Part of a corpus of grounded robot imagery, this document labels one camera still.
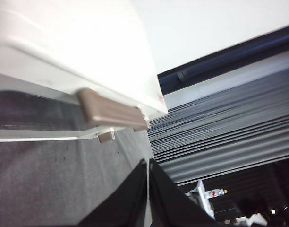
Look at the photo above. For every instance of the clear plastic bottle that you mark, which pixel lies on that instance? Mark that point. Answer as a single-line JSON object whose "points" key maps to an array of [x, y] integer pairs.
{"points": [[218, 192]]}

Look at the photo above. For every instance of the white metal stand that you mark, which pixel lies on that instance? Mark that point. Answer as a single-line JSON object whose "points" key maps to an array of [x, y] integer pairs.
{"points": [[204, 201]]}

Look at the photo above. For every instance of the cream Toshiba toaster oven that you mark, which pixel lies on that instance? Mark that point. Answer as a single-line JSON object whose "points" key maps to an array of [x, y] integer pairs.
{"points": [[76, 42]]}

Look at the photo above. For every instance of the grey slatted shutter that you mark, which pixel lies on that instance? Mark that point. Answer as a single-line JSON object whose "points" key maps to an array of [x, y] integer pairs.
{"points": [[217, 132]]}

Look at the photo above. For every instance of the dark blue beam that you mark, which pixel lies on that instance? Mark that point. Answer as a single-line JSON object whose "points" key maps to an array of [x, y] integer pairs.
{"points": [[229, 56]]}

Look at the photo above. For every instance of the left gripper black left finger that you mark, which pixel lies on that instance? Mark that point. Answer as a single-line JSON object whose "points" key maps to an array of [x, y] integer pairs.
{"points": [[125, 203]]}

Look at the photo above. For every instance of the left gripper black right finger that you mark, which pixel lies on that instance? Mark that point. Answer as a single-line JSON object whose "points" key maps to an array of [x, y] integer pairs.
{"points": [[168, 201]]}

